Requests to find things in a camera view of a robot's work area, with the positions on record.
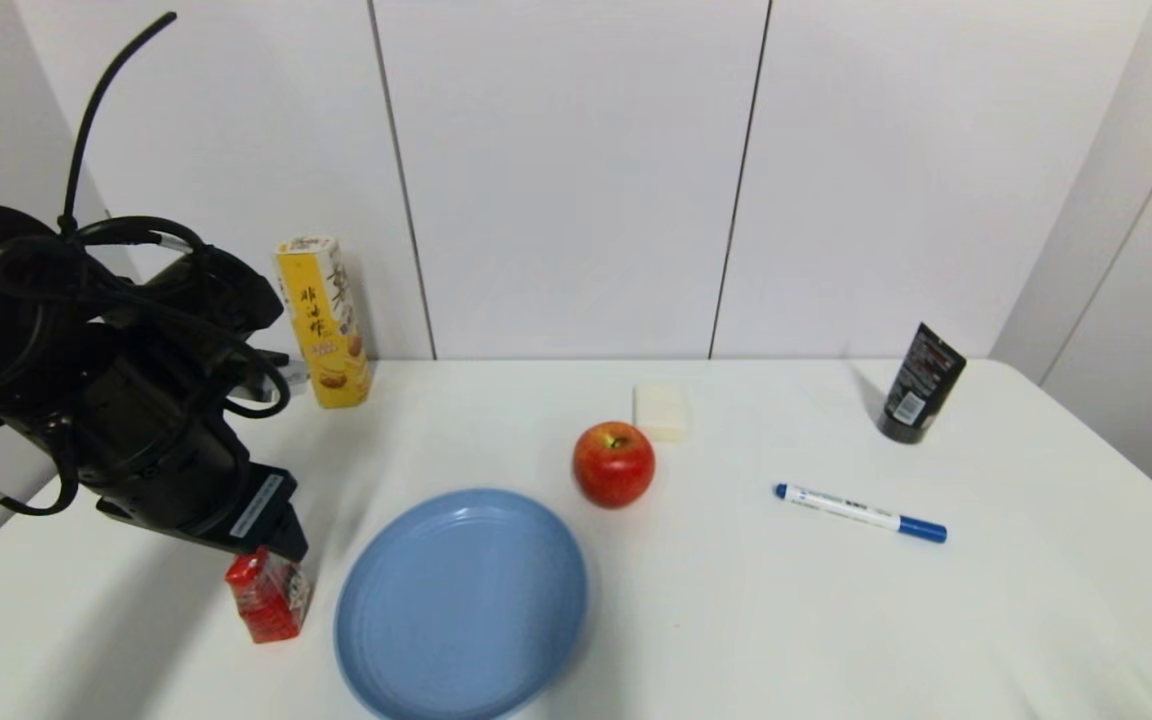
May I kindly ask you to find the red milk carton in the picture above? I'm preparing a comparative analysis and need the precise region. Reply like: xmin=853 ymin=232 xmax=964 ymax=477
xmin=225 ymin=546 xmax=313 ymax=644

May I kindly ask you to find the blue plate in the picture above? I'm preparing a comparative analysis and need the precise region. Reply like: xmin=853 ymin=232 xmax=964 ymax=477
xmin=334 ymin=487 xmax=590 ymax=720

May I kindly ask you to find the tall yellow snack box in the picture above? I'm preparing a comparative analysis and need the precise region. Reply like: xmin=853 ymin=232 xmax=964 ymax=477
xmin=274 ymin=235 xmax=373 ymax=410

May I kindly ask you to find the red apple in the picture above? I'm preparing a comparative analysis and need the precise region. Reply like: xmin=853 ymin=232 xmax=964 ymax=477
xmin=572 ymin=421 xmax=657 ymax=509

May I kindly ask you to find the white rectangular block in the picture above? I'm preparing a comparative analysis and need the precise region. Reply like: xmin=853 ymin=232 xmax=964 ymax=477
xmin=633 ymin=383 xmax=691 ymax=444

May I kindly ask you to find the blue and white marker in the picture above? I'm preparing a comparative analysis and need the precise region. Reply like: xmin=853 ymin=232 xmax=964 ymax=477
xmin=773 ymin=483 xmax=948 ymax=545

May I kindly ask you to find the black tube with label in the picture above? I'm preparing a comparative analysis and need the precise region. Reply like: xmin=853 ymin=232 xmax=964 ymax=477
xmin=877 ymin=322 xmax=968 ymax=445

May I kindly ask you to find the long black cable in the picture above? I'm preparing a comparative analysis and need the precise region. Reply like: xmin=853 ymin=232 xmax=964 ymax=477
xmin=58 ymin=11 xmax=178 ymax=236

